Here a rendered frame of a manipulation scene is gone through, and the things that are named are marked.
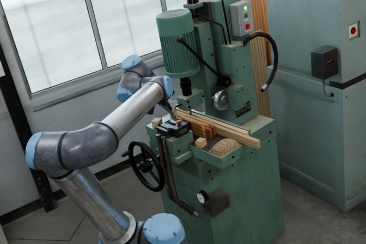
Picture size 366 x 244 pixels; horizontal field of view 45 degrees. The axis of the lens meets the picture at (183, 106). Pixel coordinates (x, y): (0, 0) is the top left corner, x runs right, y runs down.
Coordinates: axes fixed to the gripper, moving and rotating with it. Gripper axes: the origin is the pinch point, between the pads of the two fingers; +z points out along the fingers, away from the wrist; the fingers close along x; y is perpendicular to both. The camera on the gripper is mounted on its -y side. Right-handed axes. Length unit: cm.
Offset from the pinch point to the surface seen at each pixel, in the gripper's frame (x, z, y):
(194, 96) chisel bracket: 8.2, 12.8, 18.0
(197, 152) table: -9.8, 19.5, -7.1
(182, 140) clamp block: -3.6, 12.6, -6.8
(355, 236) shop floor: -46, 135, 18
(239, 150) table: -26.7, 25.1, 3.9
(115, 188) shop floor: 125, 103, -39
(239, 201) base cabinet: -10, 68, -10
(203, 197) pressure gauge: -16.9, 33.7, -22.6
